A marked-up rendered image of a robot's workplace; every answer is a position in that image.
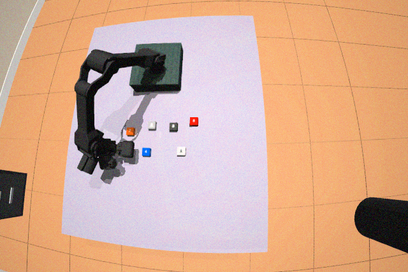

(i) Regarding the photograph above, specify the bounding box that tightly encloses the orange block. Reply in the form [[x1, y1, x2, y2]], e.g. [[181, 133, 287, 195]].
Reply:
[[126, 127, 135, 136]]

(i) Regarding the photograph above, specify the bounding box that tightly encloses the blue block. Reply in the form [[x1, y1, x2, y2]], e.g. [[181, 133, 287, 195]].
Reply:
[[142, 148, 152, 157]]

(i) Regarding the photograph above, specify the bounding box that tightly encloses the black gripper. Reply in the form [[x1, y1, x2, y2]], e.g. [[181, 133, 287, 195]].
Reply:
[[99, 139, 135, 158]]

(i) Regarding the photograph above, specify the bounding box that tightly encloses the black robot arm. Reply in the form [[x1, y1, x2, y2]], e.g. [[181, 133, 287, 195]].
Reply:
[[74, 48, 166, 175]]

